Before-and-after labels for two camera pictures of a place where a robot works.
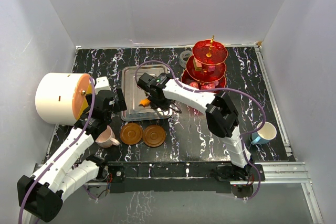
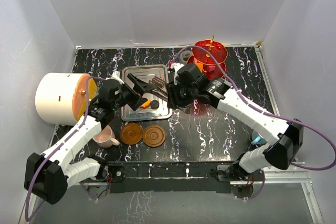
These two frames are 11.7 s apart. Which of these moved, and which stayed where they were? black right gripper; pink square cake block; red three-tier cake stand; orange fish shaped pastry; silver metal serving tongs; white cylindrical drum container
Moved: black right gripper; silver metal serving tongs
Stayed: red three-tier cake stand; white cylindrical drum container; pink square cake block; orange fish shaped pastry
